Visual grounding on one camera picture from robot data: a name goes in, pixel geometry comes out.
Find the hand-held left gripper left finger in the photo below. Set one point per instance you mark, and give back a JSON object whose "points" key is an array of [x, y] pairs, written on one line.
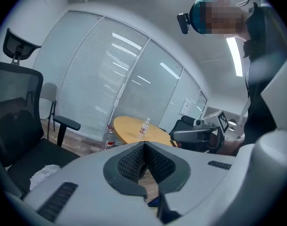
{"points": [[112, 173]]}

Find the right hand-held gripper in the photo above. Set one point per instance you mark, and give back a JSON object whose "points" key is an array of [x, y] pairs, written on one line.
{"points": [[216, 123]]}

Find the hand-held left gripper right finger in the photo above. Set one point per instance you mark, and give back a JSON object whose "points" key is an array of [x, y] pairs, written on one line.
{"points": [[178, 175]]}

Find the white clothes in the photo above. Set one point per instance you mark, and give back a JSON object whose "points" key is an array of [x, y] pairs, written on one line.
{"points": [[44, 173]]}

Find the person's right forearm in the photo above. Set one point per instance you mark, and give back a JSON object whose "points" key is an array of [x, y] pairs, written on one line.
{"points": [[229, 147]]}

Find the white paper notice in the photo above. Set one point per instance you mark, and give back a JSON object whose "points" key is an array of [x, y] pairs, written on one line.
{"points": [[186, 106]]}

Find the clear water bottle red label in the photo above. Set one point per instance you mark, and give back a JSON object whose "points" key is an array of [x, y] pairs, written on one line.
{"points": [[144, 128], [109, 138]]}

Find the round wooden table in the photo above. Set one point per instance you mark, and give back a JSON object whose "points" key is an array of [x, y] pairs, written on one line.
{"points": [[130, 129]]}

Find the person's black top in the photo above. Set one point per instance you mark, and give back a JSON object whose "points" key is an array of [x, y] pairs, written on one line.
{"points": [[259, 86]]}

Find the long ceiling light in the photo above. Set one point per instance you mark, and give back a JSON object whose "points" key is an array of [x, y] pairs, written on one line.
{"points": [[235, 55]]}

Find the glass partition with blinds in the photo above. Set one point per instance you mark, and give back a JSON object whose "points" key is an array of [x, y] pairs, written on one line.
{"points": [[115, 79]]}

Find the grey plastic chair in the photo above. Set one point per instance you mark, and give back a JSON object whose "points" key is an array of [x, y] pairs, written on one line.
{"points": [[48, 102]]}

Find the black mesh office chair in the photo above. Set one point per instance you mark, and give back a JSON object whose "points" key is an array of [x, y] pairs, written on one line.
{"points": [[18, 116]]}

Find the teal head cap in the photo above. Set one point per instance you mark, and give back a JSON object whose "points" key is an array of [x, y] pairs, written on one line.
{"points": [[199, 10]]}

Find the black head camera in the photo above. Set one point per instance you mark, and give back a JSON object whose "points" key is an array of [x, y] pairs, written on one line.
{"points": [[183, 22]]}

